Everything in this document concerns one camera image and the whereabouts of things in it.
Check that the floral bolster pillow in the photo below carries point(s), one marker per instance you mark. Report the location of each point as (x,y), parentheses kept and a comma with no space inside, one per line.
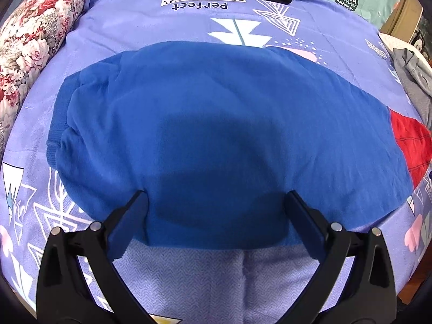
(37,40)

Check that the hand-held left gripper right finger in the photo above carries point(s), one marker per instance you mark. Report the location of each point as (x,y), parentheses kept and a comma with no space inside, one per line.
(303,221)

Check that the white cloth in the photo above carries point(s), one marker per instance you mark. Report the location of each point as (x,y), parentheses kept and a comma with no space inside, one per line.
(388,40)

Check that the grey garment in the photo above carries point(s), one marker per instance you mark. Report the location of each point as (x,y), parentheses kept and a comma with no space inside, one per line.
(415,77)

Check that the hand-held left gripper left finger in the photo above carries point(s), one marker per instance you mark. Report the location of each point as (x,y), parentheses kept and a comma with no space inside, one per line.
(130,221)

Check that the purple printed bedsheet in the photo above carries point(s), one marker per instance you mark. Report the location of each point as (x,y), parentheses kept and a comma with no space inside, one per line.
(118,23)

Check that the wooden headboard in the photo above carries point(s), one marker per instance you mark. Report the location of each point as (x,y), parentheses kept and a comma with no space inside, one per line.
(403,13)

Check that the dark glass cabinet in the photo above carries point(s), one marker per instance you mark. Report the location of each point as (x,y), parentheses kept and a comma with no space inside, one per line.
(419,38)

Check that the blue and red pants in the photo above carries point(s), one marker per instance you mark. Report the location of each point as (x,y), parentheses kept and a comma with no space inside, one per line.
(219,125)

